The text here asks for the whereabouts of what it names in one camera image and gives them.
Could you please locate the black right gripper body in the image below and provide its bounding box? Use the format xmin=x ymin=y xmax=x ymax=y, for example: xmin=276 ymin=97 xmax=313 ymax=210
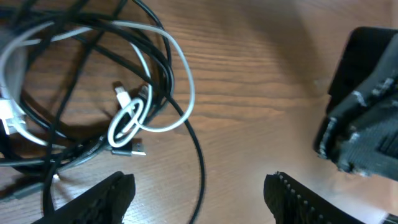
xmin=313 ymin=27 xmax=397 ymax=180

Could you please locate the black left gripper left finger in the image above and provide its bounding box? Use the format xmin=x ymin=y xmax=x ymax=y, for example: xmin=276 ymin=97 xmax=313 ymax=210
xmin=33 ymin=171 xmax=136 ymax=224

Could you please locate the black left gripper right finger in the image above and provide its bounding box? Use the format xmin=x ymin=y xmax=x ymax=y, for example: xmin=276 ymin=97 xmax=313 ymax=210
xmin=264 ymin=172 xmax=361 ymax=224

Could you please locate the white USB cable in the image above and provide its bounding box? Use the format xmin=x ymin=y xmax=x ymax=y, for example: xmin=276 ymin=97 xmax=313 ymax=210
xmin=0 ymin=20 xmax=196 ymax=148

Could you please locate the black USB cable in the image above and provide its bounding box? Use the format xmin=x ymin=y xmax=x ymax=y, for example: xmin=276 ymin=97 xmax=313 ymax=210
xmin=0 ymin=0 xmax=206 ymax=224

